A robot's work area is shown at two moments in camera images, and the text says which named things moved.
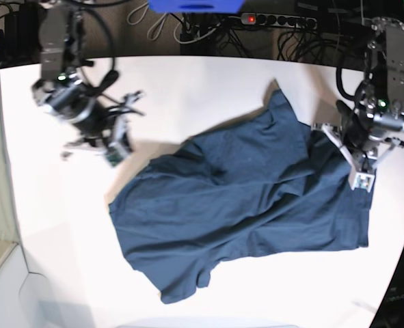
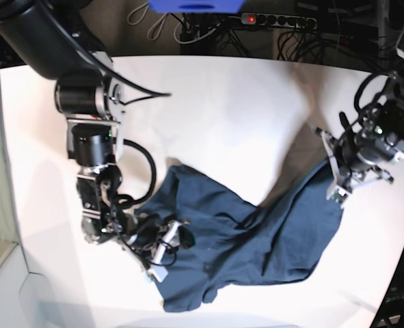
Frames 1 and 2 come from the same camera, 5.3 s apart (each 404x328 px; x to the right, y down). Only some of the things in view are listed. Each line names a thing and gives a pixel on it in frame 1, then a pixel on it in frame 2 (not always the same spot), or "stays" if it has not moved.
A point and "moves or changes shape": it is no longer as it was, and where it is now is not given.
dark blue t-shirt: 266,182 moves or changes shape
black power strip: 260,18 stays
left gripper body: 107,127 -> 156,236
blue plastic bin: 196,6 stays
